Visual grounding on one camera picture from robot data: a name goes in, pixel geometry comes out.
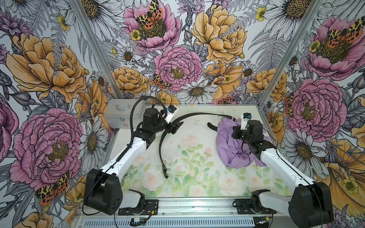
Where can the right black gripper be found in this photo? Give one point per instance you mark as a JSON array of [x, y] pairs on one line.
[[235, 130]]

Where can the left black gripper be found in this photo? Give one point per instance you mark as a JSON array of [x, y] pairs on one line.
[[171, 126]]

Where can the purple trousers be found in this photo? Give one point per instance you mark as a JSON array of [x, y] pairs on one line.
[[234, 153]]

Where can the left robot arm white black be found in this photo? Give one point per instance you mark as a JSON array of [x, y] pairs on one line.
[[103, 191]]

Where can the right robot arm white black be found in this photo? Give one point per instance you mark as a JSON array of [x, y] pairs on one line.
[[310, 204]]

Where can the silver metal case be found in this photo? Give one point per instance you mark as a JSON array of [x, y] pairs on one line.
[[117, 113]]

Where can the small green circuit board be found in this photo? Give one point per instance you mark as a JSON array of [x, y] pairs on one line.
[[137, 222]]

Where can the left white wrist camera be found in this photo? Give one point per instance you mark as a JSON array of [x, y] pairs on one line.
[[171, 111]]

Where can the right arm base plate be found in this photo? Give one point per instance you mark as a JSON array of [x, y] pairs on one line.
[[246, 206]]

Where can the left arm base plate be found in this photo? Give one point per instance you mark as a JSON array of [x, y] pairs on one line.
[[144, 208]]

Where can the aluminium front rail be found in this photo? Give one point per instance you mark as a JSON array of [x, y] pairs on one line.
[[209, 212]]

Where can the left aluminium corner post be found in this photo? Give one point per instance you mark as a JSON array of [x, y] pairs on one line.
[[93, 41]]

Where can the aluminium corner post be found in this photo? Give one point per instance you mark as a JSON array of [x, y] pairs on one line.
[[297, 37], [93, 41]]

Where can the right aluminium corner post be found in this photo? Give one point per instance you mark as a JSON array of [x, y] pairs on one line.
[[297, 37]]

